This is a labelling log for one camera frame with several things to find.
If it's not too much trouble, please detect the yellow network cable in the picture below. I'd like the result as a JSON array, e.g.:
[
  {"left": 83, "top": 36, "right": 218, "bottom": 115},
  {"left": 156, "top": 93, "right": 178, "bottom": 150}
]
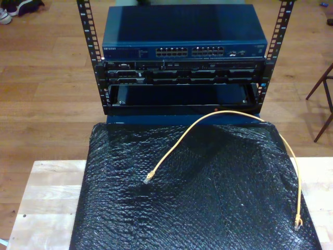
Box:
[{"left": 142, "top": 110, "right": 304, "bottom": 232}]

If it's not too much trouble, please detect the blue metal base panel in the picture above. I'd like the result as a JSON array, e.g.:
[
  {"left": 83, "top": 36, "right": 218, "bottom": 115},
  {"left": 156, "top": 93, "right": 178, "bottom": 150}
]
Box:
[{"left": 106, "top": 114, "right": 261, "bottom": 126}]

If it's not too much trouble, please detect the black rack shelf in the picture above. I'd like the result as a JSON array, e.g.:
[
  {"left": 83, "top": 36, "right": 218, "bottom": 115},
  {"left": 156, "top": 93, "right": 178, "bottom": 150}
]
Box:
[{"left": 104, "top": 83, "right": 262, "bottom": 117}]

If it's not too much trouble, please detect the black rack server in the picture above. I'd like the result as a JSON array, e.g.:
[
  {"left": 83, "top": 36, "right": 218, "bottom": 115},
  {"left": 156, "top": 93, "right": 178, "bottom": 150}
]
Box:
[{"left": 95, "top": 59, "right": 273, "bottom": 86}]

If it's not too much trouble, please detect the black bubble mat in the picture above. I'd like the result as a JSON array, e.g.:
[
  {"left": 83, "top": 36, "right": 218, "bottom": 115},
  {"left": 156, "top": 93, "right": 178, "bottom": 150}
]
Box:
[{"left": 69, "top": 122, "right": 322, "bottom": 250}]

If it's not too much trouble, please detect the brown chair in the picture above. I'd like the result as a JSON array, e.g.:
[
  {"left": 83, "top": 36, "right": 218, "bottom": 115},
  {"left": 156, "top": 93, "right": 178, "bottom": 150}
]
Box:
[{"left": 305, "top": 62, "right": 333, "bottom": 143}]

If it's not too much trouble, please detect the white sneaker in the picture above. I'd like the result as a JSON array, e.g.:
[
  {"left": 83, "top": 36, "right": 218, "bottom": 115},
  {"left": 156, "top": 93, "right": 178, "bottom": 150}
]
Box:
[{"left": 0, "top": 7, "right": 13, "bottom": 26}]

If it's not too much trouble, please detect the blue network switch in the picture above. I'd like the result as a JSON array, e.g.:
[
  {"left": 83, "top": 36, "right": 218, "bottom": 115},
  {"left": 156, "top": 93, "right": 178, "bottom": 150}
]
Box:
[{"left": 101, "top": 4, "right": 268, "bottom": 62}]

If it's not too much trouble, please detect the black perforated rack frame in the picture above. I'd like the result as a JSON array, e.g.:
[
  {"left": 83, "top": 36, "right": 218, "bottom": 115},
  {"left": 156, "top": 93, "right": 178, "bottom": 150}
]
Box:
[{"left": 76, "top": 0, "right": 296, "bottom": 117}]

